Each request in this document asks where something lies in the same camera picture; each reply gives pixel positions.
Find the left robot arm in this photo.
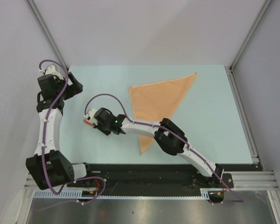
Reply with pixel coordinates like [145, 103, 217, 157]
[26, 72, 94, 190]

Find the aluminium frame post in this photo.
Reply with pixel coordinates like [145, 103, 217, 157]
[229, 0, 274, 72]
[24, 0, 69, 70]

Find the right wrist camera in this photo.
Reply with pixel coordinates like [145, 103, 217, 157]
[84, 108, 97, 123]

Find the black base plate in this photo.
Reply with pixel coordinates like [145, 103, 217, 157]
[67, 163, 235, 199]

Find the right aluminium frame post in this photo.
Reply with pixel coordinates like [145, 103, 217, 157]
[229, 0, 274, 72]

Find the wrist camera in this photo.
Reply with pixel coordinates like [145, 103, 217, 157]
[84, 108, 97, 123]
[39, 65, 65, 80]

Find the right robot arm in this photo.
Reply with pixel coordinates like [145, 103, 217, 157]
[85, 108, 224, 187]

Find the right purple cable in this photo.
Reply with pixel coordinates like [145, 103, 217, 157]
[84, 93, 245, 203]

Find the left aluminium frame post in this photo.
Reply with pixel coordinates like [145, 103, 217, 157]
[24, 0, 69, 70]

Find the grey slotted cable duct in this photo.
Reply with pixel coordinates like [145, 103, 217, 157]
[34, 189, 223, 201]

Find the orange plastic knife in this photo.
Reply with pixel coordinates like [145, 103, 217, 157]
[84, 119, 94, 126]

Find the orange cloth napkin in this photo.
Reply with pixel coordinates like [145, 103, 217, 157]
[128, 72, 197, 156]

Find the right aluminium side rail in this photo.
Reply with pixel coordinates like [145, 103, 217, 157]
[225, 66, 262, 166]

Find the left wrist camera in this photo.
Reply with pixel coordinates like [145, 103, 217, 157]
[39, 65, 65, 80]

